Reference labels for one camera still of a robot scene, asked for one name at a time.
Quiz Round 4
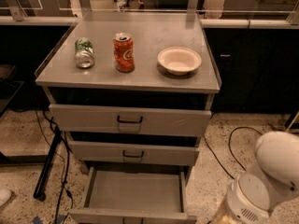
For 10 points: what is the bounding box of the grey metal drawer cabinet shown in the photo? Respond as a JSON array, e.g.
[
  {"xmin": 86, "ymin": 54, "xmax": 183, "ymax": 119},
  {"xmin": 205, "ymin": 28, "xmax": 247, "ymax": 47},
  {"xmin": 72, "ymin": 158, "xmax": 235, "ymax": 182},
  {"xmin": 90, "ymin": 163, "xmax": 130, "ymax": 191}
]
[{"xmin": 35, "ymin": 10, "xmax": 222, "ymax": 176}]

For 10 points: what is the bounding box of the white shoe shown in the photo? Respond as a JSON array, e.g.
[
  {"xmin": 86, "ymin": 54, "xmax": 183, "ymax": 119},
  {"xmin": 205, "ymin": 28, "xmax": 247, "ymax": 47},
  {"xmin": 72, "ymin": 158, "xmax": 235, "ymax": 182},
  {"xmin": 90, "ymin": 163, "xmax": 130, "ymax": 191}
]
[{"xmin": 0, "ymin": 189, "xmax": 13, "ymax": 207}]

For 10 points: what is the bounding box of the white paper bowl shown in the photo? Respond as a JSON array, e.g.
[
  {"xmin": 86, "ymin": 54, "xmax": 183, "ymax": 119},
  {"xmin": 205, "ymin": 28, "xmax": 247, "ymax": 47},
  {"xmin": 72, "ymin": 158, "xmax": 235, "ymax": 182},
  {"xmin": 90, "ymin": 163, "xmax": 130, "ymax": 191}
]
[{"xmin": 157, "ymin": 47, "xmax": 202, "ymax": 76}]

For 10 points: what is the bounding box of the black cables left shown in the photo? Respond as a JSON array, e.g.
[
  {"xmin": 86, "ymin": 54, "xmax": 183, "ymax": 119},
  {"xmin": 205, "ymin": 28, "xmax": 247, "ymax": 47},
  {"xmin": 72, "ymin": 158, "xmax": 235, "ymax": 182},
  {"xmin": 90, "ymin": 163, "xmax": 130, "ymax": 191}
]
[{"xmin": 35, "ymin": 109, "xmax": 75, "ymax": 224}]

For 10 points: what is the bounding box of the black floor cable right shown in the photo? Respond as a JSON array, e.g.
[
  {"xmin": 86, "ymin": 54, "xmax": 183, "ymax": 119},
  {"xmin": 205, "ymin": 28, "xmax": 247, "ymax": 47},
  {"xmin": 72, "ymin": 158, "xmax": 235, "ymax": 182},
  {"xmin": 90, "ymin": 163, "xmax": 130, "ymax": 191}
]
[{"xmin": 204, "ymin": 126, "xmax": 264, "ymax": 180}]

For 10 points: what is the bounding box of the grey middle drawer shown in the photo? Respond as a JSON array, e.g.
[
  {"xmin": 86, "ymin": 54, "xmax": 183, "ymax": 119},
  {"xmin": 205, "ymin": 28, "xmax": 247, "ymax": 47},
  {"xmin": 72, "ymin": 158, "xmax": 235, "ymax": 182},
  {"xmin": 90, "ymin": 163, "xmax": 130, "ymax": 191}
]
[{"xmin": 69, "ymin": 141, "xmax": 199, "ymax": 166}]

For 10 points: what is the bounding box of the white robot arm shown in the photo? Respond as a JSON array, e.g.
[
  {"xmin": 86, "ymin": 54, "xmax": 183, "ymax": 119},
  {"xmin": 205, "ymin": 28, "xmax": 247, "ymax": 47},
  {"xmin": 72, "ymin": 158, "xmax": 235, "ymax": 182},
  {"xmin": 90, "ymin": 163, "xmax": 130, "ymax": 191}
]
[{"xmin": 210, "ymin": 132, "xmax": 299, "ymax": 224}]

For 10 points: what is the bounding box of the green soda can lying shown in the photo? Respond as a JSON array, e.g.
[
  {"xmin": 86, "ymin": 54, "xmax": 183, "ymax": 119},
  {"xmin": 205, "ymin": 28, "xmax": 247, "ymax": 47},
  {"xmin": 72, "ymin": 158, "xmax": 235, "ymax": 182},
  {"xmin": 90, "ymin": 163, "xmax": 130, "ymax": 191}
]
[{"xmin": 75, "ymin": 37, "xmax": 95, "ymax": 68}]

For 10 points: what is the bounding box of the grey bottom drawer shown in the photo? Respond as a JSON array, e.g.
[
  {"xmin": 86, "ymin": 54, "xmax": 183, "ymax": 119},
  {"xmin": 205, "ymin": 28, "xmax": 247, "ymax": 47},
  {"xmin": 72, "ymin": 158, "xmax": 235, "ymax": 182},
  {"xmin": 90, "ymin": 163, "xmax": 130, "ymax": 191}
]
[{"xmin": 70, "ymin": 164, "xmax": 197, "ymax": 224}]

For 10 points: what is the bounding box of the red cola can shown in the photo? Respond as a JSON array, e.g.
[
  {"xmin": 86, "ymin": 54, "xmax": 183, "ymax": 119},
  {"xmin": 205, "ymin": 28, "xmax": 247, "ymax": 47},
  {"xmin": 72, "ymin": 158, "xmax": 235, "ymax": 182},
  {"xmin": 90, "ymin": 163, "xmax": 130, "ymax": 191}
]
[{"xmin": 113, "ymin": 32, "xmax": 135, "ymax": 73}]

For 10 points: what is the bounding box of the grey top drawer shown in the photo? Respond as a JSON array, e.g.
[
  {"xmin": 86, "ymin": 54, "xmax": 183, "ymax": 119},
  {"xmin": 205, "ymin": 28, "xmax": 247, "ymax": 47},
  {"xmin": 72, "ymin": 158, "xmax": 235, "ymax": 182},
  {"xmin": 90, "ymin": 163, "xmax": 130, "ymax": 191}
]
[{"xmin": 50, "ymin": 105, "xmax": 211, "ymax": 137}]

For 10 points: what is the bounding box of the black stand leg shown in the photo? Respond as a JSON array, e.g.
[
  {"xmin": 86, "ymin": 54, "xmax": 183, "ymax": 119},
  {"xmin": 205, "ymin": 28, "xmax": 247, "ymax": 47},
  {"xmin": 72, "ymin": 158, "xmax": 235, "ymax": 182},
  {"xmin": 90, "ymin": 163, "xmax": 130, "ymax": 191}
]
[{"xmin": 34, "ymin": 128, "xmax": 61, "ymax": 202}]

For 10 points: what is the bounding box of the caster wheel cart base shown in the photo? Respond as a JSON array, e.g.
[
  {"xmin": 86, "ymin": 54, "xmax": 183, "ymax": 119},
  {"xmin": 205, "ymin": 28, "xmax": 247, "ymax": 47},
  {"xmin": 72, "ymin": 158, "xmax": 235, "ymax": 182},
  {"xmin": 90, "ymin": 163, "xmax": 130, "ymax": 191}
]
[{"xmin": 284, "ymin": 111, "xmax": 299, "ymax": 132}]

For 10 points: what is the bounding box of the grey drawer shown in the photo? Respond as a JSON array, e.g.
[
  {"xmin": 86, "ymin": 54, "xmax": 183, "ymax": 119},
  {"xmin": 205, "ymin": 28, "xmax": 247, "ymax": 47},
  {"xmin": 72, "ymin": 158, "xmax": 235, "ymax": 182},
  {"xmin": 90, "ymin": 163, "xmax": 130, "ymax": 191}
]
[
  {"xmin": 70, "ymin": 164, "xmax": 197, "ymax": 224},
  {"xmin": 69, "ymin": 141, "xmax": 199, "ymax": 166},
  {"xmin": 50, "ymin": 105, "xmax": 211, "ymax": 137}
]

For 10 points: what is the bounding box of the white horizontal rail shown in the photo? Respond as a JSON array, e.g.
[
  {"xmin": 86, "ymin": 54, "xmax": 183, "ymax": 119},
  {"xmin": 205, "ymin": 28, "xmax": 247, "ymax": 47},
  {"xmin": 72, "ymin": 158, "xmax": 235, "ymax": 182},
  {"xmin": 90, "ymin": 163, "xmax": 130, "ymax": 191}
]
[{"xmin": 0, "ymin": 16, "xmax": 299, "ymax": 30}]

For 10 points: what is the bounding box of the blue tape on floor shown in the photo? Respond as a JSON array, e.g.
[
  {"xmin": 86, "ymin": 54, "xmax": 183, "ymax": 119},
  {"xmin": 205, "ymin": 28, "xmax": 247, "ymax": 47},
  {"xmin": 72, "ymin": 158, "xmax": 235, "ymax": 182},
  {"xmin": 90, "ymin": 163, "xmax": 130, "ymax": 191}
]
[{"xmin": 31, "ymin": 215, "xmax": 67, "ymax": 224}]

